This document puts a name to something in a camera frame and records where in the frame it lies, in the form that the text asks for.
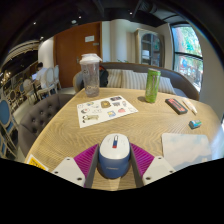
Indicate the white sticker sheet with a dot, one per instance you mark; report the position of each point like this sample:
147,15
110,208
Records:
105,110

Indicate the green drink can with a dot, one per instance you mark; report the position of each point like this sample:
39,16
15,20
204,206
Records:
152,86

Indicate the group of white chairs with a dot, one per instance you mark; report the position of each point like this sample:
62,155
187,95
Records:
50,80

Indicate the person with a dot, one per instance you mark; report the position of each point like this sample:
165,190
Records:
40,73

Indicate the white door sign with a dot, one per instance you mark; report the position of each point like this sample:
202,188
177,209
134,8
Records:
89,38

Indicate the grey tufted bench seat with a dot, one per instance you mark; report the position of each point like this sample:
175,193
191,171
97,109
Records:
38,118

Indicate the yellow code table sticker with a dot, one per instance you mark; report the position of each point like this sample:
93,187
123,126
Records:
35,162

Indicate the white and blue computer mouse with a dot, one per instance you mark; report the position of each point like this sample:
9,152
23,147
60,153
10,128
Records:
114,155

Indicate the white plastic packet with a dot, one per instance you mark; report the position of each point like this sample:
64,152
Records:
189,105

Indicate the brown wooden door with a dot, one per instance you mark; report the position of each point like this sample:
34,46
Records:
70,53

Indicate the sky print mouse pad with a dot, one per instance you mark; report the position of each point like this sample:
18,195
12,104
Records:
186,150

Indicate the small teal green pack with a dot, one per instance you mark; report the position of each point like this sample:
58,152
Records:
195,124

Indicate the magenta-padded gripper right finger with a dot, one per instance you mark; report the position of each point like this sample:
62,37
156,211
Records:
158,168

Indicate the black backpack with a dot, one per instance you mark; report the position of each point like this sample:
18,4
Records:
103,77

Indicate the clear shaker bottle white lid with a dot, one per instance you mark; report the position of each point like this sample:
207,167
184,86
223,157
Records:
90,76

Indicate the group of blue chairs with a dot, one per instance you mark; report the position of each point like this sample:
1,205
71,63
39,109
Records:
5,116

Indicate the striped cushion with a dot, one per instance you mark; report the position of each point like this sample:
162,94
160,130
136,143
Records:
115,78
135,80

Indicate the large black framed window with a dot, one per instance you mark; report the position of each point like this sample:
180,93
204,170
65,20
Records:
188,53

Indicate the grey curved sofa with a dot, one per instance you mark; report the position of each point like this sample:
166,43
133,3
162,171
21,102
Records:
181,83

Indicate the arched glass door cabinet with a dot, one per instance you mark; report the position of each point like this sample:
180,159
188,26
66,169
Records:
150,48

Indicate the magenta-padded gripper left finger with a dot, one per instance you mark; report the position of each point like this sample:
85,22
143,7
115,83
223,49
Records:
68,170

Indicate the black and red flat box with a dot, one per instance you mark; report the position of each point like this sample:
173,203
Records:
176,106

